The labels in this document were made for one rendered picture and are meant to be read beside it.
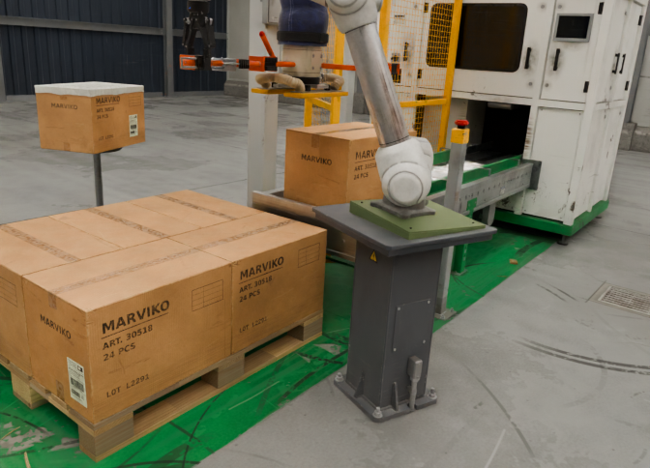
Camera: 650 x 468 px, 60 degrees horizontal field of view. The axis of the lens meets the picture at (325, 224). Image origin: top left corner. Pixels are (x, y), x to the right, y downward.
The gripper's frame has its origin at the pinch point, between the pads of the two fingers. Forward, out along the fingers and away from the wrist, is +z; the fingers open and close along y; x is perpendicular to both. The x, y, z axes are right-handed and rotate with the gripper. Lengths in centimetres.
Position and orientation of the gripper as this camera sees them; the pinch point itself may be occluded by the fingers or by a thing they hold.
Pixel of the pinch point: (198, 61)
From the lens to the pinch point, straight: 218.1
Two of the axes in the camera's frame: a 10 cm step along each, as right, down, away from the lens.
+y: -7.9, -2.2, 5.7
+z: -0.6, 9.5, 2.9
